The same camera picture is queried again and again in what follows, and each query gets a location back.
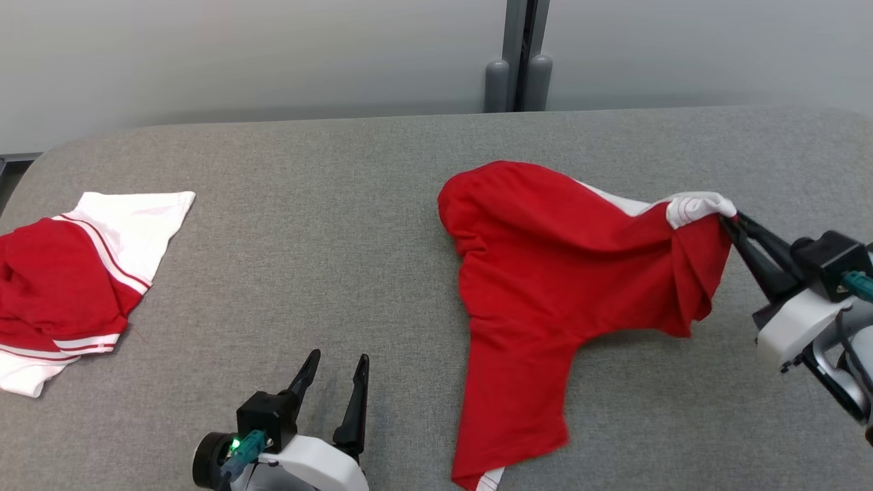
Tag grey cylindrical post foot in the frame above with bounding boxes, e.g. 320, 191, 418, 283
484, 59, 511, 114
524, 55, 554, 113

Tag grey partition post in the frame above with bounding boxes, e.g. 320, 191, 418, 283
503, 0, 550, 113

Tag teal plug left camera cable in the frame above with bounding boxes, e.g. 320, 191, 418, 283
217, 430, 268, 491

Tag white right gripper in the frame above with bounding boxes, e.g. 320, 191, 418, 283
720, 211, 855, 374

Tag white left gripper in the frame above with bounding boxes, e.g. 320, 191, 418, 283
192, 349, 370, 491

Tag teal plug right camera cable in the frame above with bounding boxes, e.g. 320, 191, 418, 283
842, 271, 873, 303

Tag teal plug camera cable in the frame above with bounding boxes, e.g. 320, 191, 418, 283
217, 430, 268, 491
842, 271, 873, 303

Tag red white basketball jersey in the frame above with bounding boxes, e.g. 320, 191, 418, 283
0, 191, 196, 398

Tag red shorts with white stripe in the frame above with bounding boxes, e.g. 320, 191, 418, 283
437, 160, 738, 491

